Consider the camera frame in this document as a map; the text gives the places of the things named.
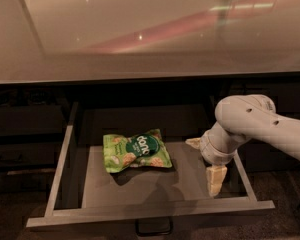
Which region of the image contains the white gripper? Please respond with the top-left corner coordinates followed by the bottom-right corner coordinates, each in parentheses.
top-left (185, 129), bottom-right (239, 197)

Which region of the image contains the dark drawer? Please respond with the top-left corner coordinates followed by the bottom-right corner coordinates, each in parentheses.
top-left (0, 168), bottom-right (55, 193)
top-left (0, 143), bottom-right (60, 167)
top-left (27, 103), bottom-right (274, 240)
top-left (0, 105), bottom-right (63, 137)

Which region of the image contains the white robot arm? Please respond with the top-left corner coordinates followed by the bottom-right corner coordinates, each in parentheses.
top-left (186, 95), bottom-right (300, 197)

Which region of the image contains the green snack bag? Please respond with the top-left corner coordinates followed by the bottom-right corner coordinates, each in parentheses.
top-left (103, 129), bottom-right (172, 174)

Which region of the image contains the dark cabinet door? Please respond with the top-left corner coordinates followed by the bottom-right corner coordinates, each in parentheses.
top-left (222, 82), bottom-right (300, 172)

